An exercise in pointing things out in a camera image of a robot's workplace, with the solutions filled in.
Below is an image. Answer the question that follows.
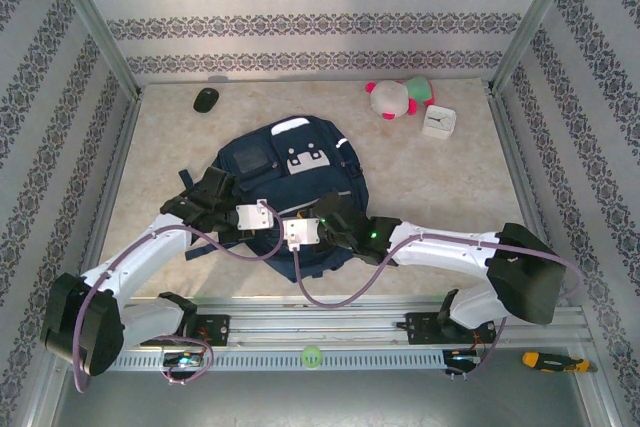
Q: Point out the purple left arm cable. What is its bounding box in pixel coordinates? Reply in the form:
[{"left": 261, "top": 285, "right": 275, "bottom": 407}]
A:
[{"left": 73, "top": 199, "right": 286, "bottom": 393}]

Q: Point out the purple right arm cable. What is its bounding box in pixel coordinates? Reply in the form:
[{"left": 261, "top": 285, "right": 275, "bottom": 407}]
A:
[{"left": 292, "top": 234, "right": 586, "bottom": 378}]

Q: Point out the navy blue backpack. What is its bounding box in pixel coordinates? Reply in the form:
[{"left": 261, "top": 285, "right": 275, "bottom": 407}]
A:
[{"left": 178, "top": 115, "right": 371, "bottom": 283}]

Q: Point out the small electronics board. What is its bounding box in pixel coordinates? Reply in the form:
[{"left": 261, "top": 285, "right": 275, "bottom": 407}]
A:
[
  {"left": 163, "top": 352, "right": 204, "bottom": 368},
  {"left": 443, "top": 348, "right": 482, "bottom": 379}
]

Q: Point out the green tape roll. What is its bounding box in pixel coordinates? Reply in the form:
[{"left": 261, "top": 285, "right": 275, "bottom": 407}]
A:
[{"left": 301, "top": 345, "right": 324, "bottom": 369}]

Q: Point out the aluminium frame post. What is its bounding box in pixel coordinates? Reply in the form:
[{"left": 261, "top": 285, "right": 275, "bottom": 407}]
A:
[
  {"left": 42, "top": 0, "right": 144, "bottom": 98},
  {"left": 489, "top": 0, "right": 587, "bottom": 96}
]

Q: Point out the white pink green plush toy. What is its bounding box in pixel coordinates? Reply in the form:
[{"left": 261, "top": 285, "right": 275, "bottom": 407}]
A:
[{"left": 363, "top": 76, "right": 436, "bottom": 123}]

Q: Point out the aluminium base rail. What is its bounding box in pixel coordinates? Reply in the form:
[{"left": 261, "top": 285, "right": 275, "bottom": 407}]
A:
[{"left": 49, "top": 296, "right": 586, "bottom": 348}]

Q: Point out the white square alarm clock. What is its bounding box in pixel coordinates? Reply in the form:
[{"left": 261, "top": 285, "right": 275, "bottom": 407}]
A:
[{"left": 421, "top": 103, "right": 458, "bottom": 139}]

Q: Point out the black computer mouse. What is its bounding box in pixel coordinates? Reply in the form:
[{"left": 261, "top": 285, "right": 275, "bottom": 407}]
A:
[{"left": 193, "top": 88, "right": 221, "bottom": 114}]

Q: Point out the yellow black utility knife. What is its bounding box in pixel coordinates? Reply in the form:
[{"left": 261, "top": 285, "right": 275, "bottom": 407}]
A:
[{"left": 521, "top": 350, "right": 599, "bottom": 375}]

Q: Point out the slotted grey cable duct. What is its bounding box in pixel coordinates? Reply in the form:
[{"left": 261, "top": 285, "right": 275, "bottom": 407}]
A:
[{"left": 67, "top": 349, "right": 446, "bottom": 373}]

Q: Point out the aluminium side rail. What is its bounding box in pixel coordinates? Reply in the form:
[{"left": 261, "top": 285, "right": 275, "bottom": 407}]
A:
[
  {"left": 485, "top": 89, "right": 569, "bottom": 311},
  {"left": 67, "top": 91, "right": 146, "bottom": 313}
]

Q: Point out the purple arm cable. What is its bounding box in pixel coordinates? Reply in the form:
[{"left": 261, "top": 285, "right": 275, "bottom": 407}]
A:
[
  {"left": 292, "top": 234, "right": 586, "bottom": 378},
  {"left": 73, "top": 199, "right": 286, "bottom": 393}
]

